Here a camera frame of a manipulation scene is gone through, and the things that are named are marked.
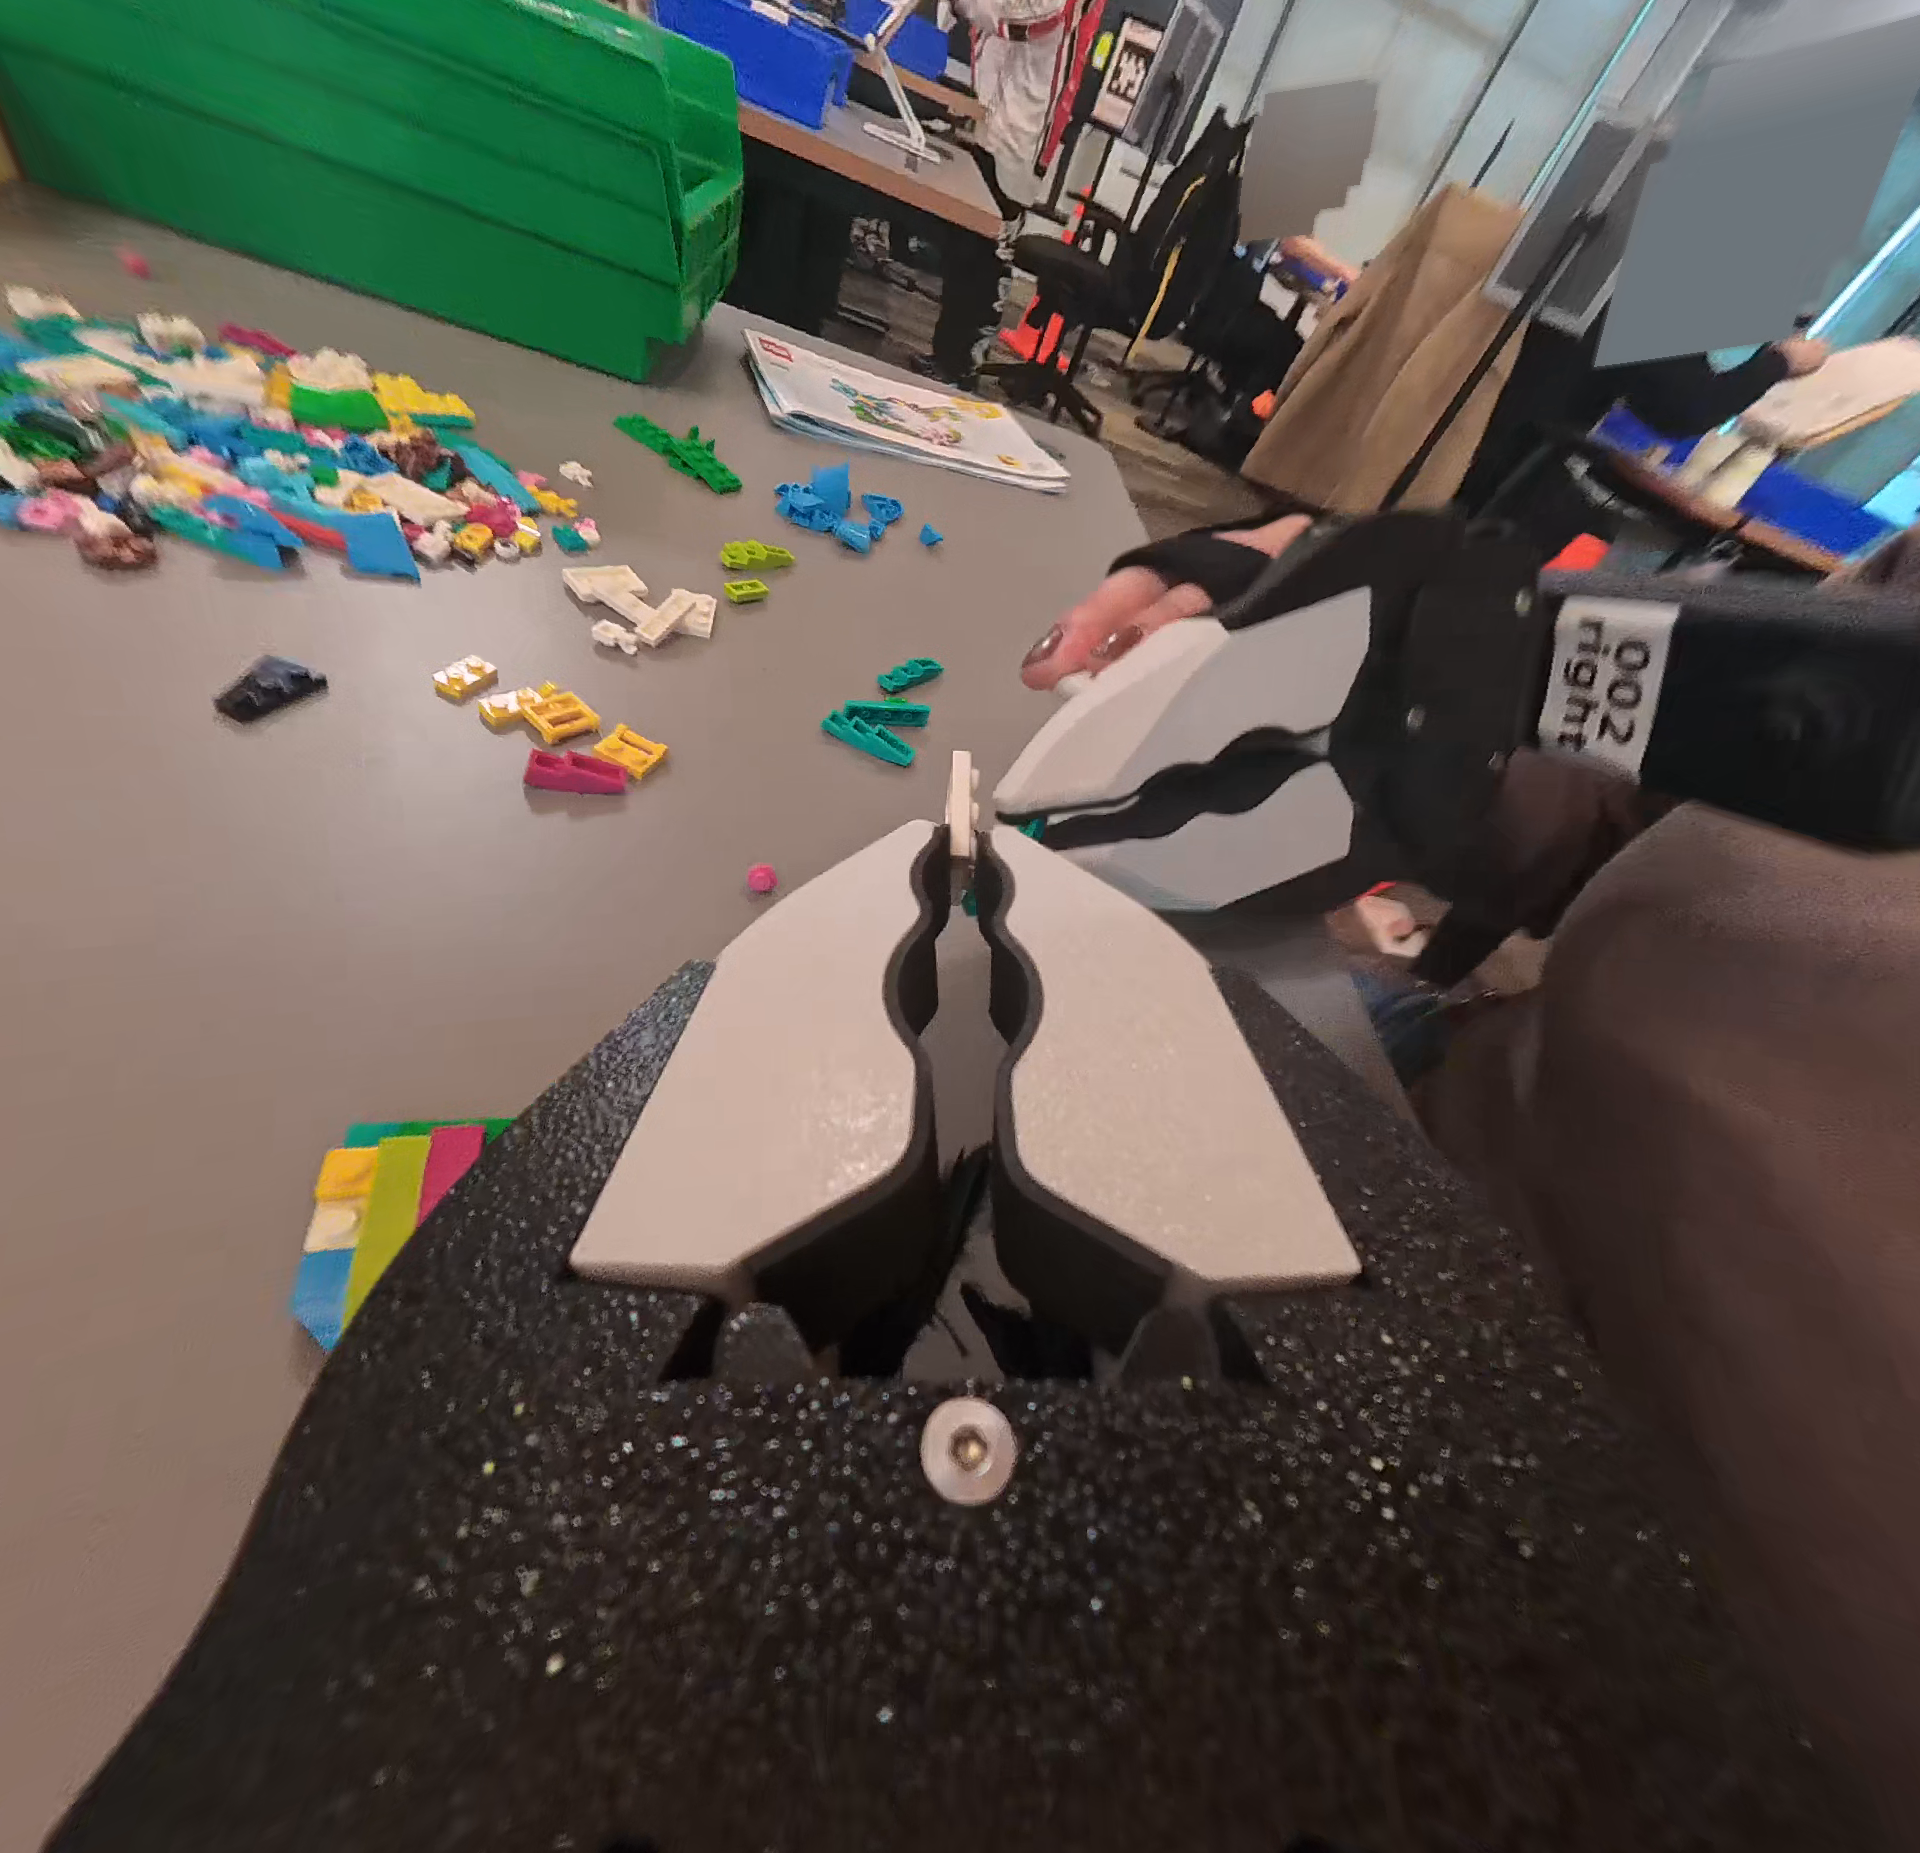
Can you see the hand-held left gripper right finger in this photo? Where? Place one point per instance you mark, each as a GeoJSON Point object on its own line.
{"type": "Point", "coordinates": [1171, 1089]}

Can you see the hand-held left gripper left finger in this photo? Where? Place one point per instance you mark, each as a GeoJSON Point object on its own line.
{"type": "Point", "coordinates": [781, 1071]}

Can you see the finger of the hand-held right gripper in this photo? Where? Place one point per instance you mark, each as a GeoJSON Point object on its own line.
{"type": "Point", "coordinates": [1156, 714]}
{"type": "Point", "coordinates": [1260, 840]}

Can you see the multicolour lego wing assembly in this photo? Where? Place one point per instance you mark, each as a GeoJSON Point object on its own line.
{"type": "Point", "coordinates": [382, 1206]}

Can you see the teal lego wedge pieces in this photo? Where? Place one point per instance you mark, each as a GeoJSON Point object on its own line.
{"type": "Point", "coordinates": [884, 714]}

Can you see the magenta lego slope brick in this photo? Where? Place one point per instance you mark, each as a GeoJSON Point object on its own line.
{"type": "Point", "coordinates": [574, 770]}

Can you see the cluster of blue lego pieces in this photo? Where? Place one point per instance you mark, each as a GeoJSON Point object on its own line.
{"type": "Point", "coordinates": [832, 511]}

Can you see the lego instruction booklet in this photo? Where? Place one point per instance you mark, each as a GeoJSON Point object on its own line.
{"type": "Point", "coordinates": [902, 419]}

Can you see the lime lego piece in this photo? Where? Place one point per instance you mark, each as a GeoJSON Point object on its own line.
{"type": "Point", "coordinates": [755, 551]}

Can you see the narrow yellow lego plate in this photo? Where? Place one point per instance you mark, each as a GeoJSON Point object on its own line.
{"type": "Point", "coordinates": [504, 707]}

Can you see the white lego plates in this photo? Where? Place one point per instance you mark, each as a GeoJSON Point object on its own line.
{"type": "Point", "coordinates": [644, 601]}

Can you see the small yellow lego plate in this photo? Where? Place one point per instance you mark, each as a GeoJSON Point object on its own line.
{"type": "Point", "coordinates": [466, 675]}

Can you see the green lego plates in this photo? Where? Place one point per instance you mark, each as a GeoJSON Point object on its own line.
{"type": "Point", "coordinates": [680, 449]}

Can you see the black lego wedge plate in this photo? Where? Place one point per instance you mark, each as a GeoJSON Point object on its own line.
{"type": "Point", "coordinates": [268, 689]}

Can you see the pile of mixed lego bricks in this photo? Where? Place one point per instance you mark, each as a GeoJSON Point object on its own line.
{"type": "Point", "coordinates": [227, 442]}

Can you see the person's right hand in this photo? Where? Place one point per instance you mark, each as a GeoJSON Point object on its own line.
{"type": "Point", "coordinates": [1110, 622]}

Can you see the beige coat on rack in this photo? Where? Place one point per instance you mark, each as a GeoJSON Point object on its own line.
{"type": "Point", "coordinates": [1396, 337]}

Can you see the black office chair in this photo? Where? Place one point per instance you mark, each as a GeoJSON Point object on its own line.
{"type": "Point", "coordinates": [1110, 278]}

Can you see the paper booklet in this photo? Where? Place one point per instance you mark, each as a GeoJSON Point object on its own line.
{"type": "Point", "coordinates": [1830, 381]}

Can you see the blue plastic bin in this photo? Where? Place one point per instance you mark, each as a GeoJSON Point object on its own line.
{"type": "Point", "coordinates": [751, 38]}

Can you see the stack of green bins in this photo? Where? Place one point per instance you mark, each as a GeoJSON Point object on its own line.
{"type": "Point", "coordinates": [374, 127]}

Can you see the yellow lego bracket plate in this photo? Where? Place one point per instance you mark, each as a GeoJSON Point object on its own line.
{"type": "Point", "coordinates": [630, 752]}

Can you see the yellow lego frame piece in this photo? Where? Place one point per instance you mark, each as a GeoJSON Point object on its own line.
{"type": "Point", "coordinates": [560, 716]}

